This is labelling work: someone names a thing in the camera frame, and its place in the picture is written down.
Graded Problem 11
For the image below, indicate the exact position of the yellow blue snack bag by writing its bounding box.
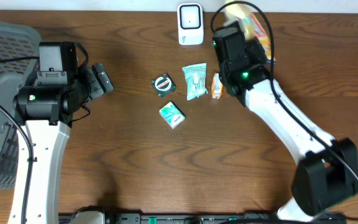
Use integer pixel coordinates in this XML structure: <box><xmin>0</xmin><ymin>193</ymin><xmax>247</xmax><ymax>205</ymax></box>
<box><xmin>223</xmin><ymin>3</ymin><xmax>271</xmax><ymax>62</ymax></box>

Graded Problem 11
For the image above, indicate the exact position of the small orange white packet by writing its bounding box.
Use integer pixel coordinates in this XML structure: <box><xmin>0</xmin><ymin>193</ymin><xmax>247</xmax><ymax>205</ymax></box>
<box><xmin>211</xmin><ymin>73</ymin><xmax>223</xmax><ymax>100</ymax></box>

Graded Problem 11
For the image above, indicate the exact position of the teal candy pouch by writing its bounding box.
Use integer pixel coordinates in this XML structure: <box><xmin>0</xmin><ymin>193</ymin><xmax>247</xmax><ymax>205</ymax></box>
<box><xmin>182</xmin><ymin>63</ymin><xmax>208</xmax><ymax>101</ymax></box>

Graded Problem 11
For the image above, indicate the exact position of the dark green round-logo packet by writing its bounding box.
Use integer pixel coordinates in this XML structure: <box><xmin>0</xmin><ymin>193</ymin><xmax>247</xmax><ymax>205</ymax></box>
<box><xmin>151</xmin><ymin>73</ymin><xmax>176</xmax><ymax>97</ymax></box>

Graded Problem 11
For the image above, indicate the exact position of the green white tissue pack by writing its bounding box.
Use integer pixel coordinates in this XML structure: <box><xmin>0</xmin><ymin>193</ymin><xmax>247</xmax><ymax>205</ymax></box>
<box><xmin>159</xmin><ymin>101</ymin><xmax>185</xmax><ymax>129</ymax></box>

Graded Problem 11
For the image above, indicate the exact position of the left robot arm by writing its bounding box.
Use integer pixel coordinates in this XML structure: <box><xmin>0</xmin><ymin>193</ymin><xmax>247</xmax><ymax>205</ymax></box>
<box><xmin>9</xmin><ymin>42</ymin><xmax>114</xmax><ymax>223</ymax></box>

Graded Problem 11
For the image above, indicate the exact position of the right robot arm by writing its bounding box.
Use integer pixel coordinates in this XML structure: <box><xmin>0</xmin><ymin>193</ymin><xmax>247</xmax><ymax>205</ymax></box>
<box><xmin>213</xmin><ymin>27</ymin><xmax>358</xmax><ymax>222</ymax></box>

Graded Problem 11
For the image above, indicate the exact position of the white barcode scanner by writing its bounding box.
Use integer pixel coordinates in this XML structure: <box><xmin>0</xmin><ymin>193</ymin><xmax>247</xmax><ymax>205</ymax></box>
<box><xmin>177</xmin><ymin>2</ymin><xmax>204</xmax><ymax>45</ymax></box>

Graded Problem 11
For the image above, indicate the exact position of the grey plastic shopping basket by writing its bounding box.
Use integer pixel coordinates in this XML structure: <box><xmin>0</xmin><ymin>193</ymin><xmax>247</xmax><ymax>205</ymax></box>
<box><xmin>0</xmin><ymin>22</ymin><xmax>42</xmax><ymax>190</ymax></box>

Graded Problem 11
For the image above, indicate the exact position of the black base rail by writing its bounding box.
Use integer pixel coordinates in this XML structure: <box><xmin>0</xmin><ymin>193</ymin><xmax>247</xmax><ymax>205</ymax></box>
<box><xmin>59</xmin><ymin>212</ymin><xmax>347</xmax><ymax>224</ymax></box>

